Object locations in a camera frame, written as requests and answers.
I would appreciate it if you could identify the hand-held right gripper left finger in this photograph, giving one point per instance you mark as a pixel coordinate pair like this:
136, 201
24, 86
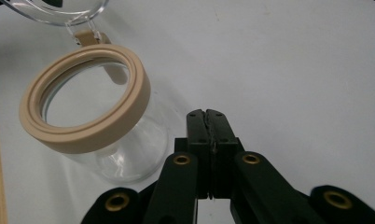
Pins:
198, 137

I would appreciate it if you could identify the glass jar with beige rim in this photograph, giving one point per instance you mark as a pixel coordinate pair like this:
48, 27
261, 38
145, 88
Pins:
126, 123

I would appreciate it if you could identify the clear hinged jar lid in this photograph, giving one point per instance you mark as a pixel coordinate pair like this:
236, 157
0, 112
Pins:
56, 12

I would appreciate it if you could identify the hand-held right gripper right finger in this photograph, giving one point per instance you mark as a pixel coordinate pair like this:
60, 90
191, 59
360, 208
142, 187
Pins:
222, 140

